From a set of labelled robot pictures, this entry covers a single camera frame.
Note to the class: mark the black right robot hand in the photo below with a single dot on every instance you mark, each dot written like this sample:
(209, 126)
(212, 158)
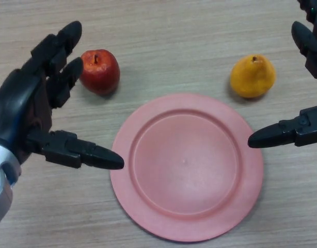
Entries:
(307, 129)

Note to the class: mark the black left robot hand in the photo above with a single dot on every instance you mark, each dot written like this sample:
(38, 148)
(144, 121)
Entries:
(21, 95)

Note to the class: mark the red apple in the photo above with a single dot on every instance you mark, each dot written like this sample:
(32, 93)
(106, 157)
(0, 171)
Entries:
(100, 71)

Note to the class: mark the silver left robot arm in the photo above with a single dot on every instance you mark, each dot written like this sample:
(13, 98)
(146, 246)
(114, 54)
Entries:
(1, 180)

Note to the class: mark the pink round plate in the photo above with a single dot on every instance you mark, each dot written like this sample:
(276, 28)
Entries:
(187, 168)

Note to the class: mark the yellow pear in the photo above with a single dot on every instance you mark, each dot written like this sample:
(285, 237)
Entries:
(253, 77)

